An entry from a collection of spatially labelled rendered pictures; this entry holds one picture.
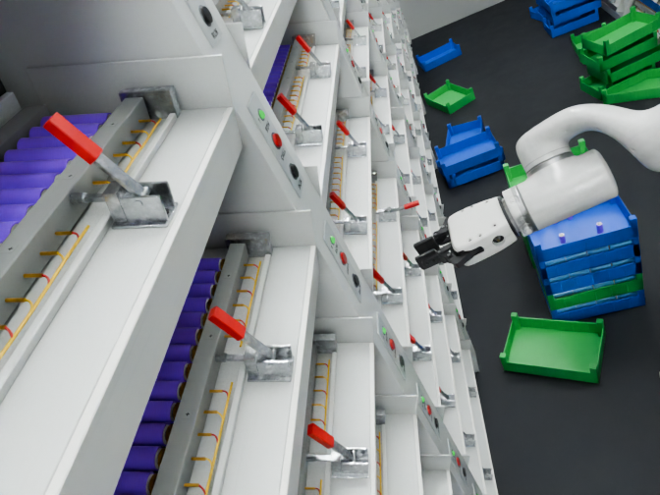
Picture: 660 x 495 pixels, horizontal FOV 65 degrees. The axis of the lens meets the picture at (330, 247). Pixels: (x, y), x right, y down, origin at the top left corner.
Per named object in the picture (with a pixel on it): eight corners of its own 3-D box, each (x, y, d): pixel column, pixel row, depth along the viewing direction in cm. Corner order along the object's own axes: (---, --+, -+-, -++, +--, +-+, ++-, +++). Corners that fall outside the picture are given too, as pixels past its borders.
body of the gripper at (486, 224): (530, 247, 85) (467, 273, 89) (516, 210, 93) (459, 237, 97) (513, 216, 81) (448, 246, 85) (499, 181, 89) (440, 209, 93)
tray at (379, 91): (387, 86, 192) (386, 49, 184) (394, 173, 146) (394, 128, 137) (333, 89, 194) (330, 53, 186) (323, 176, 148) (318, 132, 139)
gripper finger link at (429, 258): (459, 265, 89) (423, 280, 91) (456, 252, 91) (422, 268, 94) (450, 252, 87) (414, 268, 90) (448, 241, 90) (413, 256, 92)
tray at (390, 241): (396, 192, 139) (396, 160, 133) (412, 380, 92) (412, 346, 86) (321, 194, 141) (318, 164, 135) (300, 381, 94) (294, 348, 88)
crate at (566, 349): (606, 333, 176) (603, 318, 172) (598, 383, 165) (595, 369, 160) (516, 325, 194) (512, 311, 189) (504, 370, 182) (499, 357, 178)
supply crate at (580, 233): (615, 199, 175) (613, 182, 171) (638, 237, 160) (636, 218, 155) (524, 226, 184) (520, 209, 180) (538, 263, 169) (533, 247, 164)
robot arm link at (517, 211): (543, 242, 85) (525, 248, 86) (529, 210, 91) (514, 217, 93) (524, 206, 80) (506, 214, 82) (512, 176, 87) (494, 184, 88)
